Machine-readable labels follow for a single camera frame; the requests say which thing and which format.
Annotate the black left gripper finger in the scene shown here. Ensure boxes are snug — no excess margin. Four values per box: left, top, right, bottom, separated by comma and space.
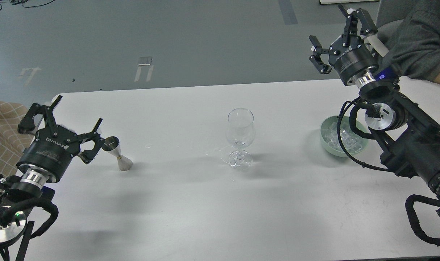
75, 118, 105, 165
17, 95, 63, 135

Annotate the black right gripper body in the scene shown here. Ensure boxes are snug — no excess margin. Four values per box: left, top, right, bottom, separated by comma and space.
330, 38, 379, 86

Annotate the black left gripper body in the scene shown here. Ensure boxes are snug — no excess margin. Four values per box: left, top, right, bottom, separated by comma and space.
17, 125, 79, 182

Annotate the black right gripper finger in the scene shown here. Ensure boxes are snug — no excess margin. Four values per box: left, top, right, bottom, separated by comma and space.
337, 4, 377, 47
308, 35, 337, 74

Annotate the steel cocktail jigger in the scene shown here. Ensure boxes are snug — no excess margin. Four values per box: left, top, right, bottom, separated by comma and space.
102, 136, 133, 171

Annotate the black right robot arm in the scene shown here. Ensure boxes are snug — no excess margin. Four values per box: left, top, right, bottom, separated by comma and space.
309, 4, 440, 247

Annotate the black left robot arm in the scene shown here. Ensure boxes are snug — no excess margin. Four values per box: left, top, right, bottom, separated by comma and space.
0, 95, 104, 261

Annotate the green bowl of ice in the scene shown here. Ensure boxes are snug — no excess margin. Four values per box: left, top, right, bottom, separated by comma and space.
320, 116, 369, 157

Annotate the clear wine glass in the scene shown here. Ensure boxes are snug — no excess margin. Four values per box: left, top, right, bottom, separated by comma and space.
225, 108, 256, 170

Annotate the beige checked cloth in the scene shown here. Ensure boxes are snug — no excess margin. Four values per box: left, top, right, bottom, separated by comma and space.
0, 101, 32, 177

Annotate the white office chair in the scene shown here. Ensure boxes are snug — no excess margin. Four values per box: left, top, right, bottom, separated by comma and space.
364, 19, 404, 57

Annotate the person in grey sweater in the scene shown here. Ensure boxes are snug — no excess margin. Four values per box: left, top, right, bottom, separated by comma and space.
376, 0, 440, 84

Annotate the grey floor plate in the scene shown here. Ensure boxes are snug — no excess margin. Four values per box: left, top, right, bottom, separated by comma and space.
137, 56, 153, 66

